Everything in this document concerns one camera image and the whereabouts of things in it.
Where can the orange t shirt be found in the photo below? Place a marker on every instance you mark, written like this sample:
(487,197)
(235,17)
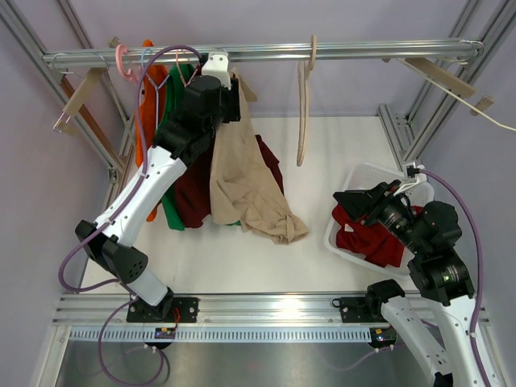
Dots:
(139,149)

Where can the wooden clip hanger right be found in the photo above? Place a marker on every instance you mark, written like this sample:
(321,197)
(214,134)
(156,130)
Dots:
(452,86)

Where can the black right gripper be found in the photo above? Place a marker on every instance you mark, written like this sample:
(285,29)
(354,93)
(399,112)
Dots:
(371,201)

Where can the aluminium frame posts left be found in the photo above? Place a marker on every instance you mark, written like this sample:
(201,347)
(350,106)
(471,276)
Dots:
(49,179)

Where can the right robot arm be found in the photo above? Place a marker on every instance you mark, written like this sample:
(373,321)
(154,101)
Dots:
(461,357)

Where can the aluminium frame posts right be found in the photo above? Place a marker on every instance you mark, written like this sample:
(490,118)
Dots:
(410,133)

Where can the blue wire hanger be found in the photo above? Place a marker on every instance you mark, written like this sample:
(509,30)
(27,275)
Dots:
(152,102)

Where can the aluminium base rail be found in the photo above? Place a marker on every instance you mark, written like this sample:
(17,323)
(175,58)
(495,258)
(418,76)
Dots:
(214,310)

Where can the white slotted cable duct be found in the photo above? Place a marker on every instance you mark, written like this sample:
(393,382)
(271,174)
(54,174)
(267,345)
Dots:
(223,334)

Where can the bright red t shirt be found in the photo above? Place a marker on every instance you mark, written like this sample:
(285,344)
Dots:
(374,245)

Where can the wooden clip hanger left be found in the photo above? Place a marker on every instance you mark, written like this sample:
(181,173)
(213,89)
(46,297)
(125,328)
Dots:
(78,96)

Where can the wooden clip hanger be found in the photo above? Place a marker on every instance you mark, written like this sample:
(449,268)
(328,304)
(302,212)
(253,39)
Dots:
(78,96)
(452,86)

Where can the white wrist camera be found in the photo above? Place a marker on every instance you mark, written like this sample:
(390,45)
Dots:
(412,177)
(217,65)

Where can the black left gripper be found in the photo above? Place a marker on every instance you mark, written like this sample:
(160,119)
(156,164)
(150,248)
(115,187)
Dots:
(230,98)

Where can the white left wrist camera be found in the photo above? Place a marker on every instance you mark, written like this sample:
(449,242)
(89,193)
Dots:
(217,65)

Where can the pink plastic hanger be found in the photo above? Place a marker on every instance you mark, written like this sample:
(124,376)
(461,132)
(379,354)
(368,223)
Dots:
(128,66)

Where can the dark maroon t shirt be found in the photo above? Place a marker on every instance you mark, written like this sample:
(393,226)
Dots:
(270,165)

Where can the metal clothes rail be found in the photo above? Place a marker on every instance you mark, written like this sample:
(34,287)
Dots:
(450,48)

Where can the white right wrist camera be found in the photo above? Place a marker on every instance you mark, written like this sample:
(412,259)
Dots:
(412,177)

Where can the green t shirt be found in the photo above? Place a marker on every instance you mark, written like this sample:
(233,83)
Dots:
(175,92)

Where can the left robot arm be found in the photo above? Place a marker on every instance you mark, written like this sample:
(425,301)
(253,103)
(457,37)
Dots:
(188,132)

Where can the aluminium frame posts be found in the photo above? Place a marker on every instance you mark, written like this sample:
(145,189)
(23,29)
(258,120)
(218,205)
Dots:
(410,133)
(49,179)

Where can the beige t shirt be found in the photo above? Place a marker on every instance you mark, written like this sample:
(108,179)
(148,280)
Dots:
(243,188)

